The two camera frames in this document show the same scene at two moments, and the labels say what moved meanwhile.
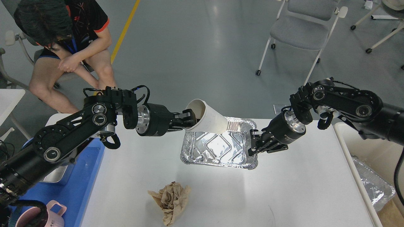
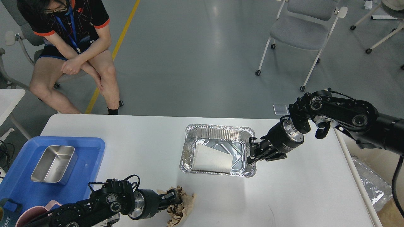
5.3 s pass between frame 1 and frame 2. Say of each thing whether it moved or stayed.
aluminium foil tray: moved
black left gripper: moved
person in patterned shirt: stayed
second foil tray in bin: stayed
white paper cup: moved
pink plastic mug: stayed
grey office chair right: stayed
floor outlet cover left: stayed
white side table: stayed
